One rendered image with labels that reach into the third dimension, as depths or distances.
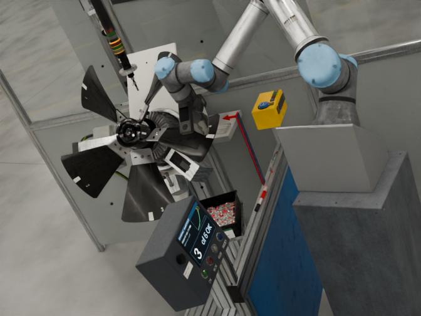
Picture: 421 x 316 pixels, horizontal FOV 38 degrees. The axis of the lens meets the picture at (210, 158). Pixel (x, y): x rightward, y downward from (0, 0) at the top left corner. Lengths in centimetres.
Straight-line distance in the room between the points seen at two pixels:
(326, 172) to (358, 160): 13
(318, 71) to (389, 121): 126
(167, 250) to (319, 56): 70
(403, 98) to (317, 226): 109
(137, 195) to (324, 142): 84
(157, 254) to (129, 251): 240
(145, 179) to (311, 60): 92
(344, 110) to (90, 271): 251
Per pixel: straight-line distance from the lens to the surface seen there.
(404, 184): 208
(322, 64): 180
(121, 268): 391
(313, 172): 198
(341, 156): 190
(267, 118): 250
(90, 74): 258
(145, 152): 246
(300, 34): 188
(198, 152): 226
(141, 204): 240
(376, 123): 303
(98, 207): 389
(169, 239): 164
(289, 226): 260
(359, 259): 207
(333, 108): 190
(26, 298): 419
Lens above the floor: 216
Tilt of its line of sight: 28 degrees down
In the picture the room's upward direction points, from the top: 24 degrees counter-clockwise
